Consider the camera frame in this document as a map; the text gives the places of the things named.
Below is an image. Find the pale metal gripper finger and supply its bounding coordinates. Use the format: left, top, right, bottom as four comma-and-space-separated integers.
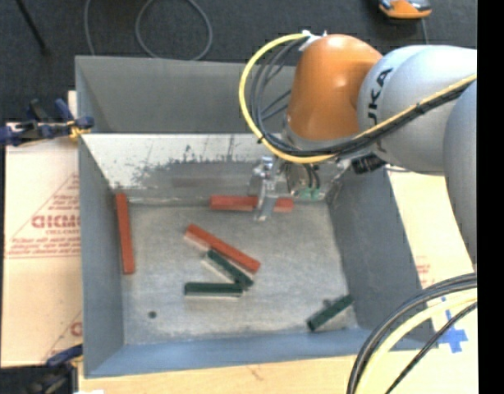
248, 156, 269, 222
267, 158, 279, 220

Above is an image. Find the red-brown flat block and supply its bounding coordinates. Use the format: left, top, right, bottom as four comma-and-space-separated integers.
182, 223, 263, 275
114, 192, 137, 276
208, 194, 296, 214

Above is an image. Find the dark green flat block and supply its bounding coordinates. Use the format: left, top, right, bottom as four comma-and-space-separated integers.
199, 249, 256, 291
306, 294, 355, 332
183, 281, 245, 300

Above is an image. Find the grey metal bin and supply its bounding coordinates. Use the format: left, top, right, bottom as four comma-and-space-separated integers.
74, 54, 437, 379

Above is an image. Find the brown cardboard board, red print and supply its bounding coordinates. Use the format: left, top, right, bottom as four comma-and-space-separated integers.
0, 136, 84, 369

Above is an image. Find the black cylinder on white bracket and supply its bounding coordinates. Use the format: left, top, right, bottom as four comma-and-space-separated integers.
338, 155, 387, 180

